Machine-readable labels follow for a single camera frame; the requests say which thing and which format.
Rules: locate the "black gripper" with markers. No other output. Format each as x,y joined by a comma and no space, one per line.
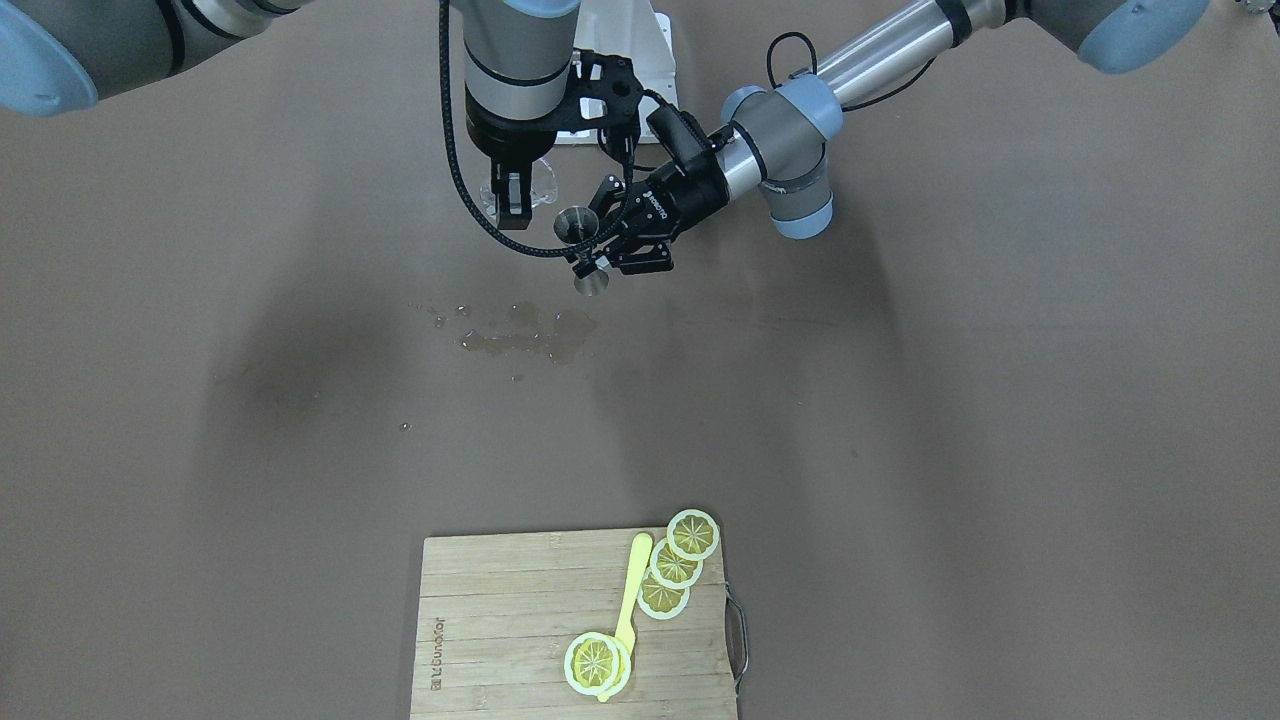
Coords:
688,195
506,138

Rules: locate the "clear glass beaker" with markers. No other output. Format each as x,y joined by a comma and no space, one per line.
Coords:
523,192

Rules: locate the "steel jigger measuring cup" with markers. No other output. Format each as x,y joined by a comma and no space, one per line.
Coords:
585,245

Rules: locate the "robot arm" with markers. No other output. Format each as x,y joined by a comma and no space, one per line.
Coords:
775,139
525,78

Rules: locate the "spilled liquid puddle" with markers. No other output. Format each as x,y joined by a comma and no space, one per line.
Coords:
518,329

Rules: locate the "lemon slice end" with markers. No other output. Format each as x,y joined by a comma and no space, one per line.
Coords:
693,534

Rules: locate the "lemon slice middle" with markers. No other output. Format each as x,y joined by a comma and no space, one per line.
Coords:
671,570

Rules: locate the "lemon slice inner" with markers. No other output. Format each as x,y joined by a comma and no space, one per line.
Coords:
660,602

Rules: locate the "bamboo cutting board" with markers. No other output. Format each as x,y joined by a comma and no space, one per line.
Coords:
498,613

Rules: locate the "lemon slice on knife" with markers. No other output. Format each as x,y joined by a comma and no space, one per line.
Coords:
597,665

